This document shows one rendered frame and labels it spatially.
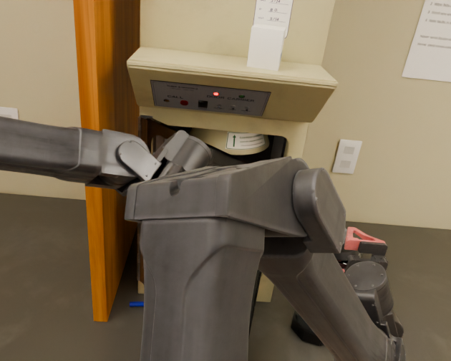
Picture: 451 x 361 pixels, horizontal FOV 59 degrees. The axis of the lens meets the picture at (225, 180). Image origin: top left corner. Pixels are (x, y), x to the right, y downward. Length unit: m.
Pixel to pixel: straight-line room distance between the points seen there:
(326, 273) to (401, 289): 0.84
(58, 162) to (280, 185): 0.30
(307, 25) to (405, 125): 0.69
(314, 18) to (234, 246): 0.57
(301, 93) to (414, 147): 0.79
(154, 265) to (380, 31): 1.09
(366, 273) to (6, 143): 0.48
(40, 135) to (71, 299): 0.58
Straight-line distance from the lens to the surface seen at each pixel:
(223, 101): 0.69
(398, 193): 1.46
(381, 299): 0.61
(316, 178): 0.28
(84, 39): 0.67
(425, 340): 1.10
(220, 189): 0.21
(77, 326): 0.96
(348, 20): 1.21
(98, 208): 0.77
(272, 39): 0.65
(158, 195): 0.24
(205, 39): 0.73
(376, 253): 0.73
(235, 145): 0.80
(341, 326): 0.44
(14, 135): 0.50
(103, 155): 0.51
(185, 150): 0.57
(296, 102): 0.69
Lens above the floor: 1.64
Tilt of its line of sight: 28 degrees down
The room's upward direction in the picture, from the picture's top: 7 degrees clockwise
